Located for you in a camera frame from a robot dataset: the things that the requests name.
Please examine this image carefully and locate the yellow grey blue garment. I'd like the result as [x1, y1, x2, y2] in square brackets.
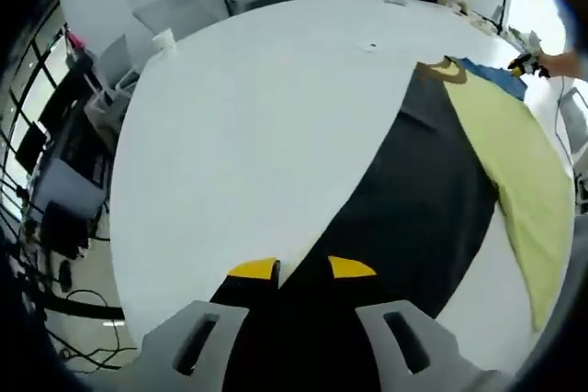
[275, 55, 577, 334]

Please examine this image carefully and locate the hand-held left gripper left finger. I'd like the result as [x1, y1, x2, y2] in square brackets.
[141, 255, 281, 392]

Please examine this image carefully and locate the white paper cup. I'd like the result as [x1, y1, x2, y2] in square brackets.
[151, 28, 179, 57]

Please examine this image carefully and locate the white office chair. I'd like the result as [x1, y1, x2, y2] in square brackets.
[97, 33, 141, 93]

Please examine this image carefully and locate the black tripod stand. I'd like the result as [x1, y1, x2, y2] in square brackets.
[497, 0, 516, 33]

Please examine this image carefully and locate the black floor cable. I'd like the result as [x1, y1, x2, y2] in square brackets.
[45, 288, 139, 371]

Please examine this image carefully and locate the pink hanging cloth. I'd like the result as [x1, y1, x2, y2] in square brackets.
[65, 28, 89, 52]

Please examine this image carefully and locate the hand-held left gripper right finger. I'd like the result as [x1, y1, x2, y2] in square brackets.
[326, 254, 497, 392]

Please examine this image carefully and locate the tan flat object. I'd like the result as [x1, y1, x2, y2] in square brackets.
[466, 13, 500, 35]

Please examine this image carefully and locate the person's right hand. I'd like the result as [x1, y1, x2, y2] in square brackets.
[536, 54, 558, 77]

